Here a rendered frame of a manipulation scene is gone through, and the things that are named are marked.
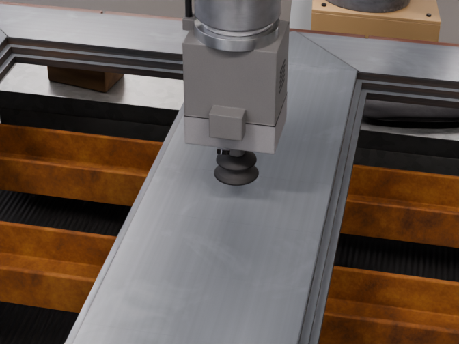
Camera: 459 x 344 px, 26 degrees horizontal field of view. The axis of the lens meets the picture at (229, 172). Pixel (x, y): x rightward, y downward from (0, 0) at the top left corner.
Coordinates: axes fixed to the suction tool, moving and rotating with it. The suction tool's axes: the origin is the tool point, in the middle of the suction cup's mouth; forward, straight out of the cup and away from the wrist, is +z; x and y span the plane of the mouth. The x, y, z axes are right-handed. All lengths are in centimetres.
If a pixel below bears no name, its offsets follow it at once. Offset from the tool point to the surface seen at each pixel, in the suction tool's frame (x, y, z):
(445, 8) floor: 233, 20, 87
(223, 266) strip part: -10.6, 1.2, 2.9
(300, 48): 32.5, 1.0, 2.9
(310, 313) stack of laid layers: -13.9, 9.6, 3.9
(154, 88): 46, -23, 19
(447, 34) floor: 214, 21, 87
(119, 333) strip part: -20.8, -5.3, 2.9
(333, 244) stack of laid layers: -2.9, 10.1, 4.8
